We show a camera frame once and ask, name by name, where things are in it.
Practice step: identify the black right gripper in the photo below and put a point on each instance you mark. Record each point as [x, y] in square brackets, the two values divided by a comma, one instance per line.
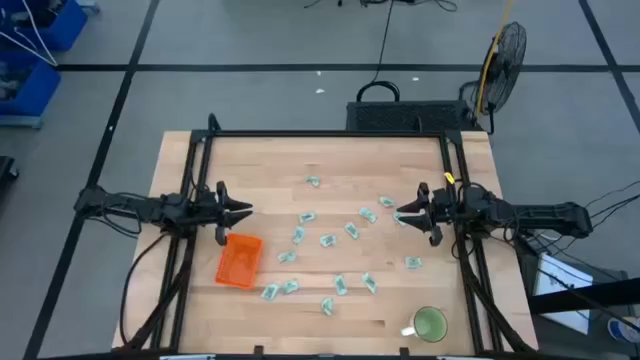
[440, 207]

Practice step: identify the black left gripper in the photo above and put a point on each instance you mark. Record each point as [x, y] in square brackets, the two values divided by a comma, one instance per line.
[207, 210]

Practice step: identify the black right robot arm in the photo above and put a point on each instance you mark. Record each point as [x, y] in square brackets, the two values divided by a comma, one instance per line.
[540, 212]

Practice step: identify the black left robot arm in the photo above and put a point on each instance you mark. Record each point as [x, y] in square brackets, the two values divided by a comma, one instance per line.
[125, 205]

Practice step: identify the yellow tape tag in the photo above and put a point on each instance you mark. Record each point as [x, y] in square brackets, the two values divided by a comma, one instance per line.
[449, 177]

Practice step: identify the orange plastic basket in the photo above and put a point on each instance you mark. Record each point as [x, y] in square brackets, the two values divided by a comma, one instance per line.
[240, 262]

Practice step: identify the green ceramic mug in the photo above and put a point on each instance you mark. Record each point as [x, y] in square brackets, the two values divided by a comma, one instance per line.
[430, 324]

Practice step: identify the white board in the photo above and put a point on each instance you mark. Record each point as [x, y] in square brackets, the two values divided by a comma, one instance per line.
[560, 290]

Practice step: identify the black floor fan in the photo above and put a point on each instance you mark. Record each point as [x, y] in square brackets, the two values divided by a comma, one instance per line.
[501, 75]

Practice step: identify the black bar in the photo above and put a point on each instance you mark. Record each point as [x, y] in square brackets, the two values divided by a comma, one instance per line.
[585, 296]

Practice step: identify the blue storage bin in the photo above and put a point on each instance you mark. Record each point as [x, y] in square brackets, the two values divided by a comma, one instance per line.
[35, 87]
[60, 25]

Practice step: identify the blue and white round object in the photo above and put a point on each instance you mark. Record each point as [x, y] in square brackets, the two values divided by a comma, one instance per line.
[625, 331]

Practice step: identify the black aluminium table frame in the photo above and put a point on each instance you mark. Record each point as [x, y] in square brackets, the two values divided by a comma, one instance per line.
[325, 133]

